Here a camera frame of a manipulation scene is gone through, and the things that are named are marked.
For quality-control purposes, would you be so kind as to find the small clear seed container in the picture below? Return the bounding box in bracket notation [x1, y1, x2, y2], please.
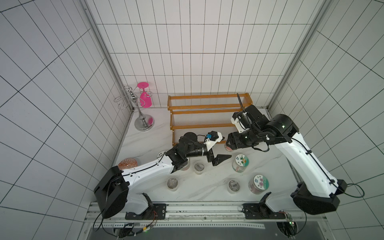
[224, 144, 233, 152]
[166, 177, 179, 192]
[227, 179, 241, 194]
[194, 162, 205, 175]

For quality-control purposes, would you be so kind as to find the orange wooden three-tier shelf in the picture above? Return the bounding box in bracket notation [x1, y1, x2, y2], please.
[168, 93, 253, 145]

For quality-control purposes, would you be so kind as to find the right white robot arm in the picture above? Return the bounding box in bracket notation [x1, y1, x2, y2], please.
[226, 105, 347, 215]

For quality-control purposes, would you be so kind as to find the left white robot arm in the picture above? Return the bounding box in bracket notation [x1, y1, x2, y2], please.
[94, 131, 231, 219]

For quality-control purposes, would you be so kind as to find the jar with strawberry lid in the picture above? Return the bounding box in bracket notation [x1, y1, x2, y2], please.
[181, 159, 191, 171]

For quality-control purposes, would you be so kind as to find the jar with green tree lid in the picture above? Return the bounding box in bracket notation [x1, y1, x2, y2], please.
[157, 151, 167, 159]

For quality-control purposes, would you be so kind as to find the jar with pink flower lid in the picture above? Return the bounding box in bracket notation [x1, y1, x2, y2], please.
[249, 174, 270, 195]

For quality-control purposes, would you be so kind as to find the pink plastic wine glass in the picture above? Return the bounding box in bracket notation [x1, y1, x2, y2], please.
[137, 82, 152, 108]

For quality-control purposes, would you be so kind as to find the chrome glass holder stand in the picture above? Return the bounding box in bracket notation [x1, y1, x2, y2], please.
[114, 85, 155, 132]

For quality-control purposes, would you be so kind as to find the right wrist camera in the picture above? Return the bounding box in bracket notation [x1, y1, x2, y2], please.
[231, 112, 250, 134]

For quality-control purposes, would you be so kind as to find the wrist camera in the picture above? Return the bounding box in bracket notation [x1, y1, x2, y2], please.
[204, 131, 224, 152]
[231, 112, 250, 134]

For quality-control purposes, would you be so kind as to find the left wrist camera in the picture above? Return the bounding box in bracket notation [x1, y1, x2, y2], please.
[204, 131, 224, 152]

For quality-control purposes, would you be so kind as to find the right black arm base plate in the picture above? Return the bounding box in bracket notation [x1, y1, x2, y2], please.
[242, 203, 286, 220]

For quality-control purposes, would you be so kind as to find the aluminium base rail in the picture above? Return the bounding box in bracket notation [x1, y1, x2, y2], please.
[78, 202, 335, 240]

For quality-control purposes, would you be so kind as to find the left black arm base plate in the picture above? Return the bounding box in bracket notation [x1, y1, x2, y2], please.
[125, 204, 167, 221]

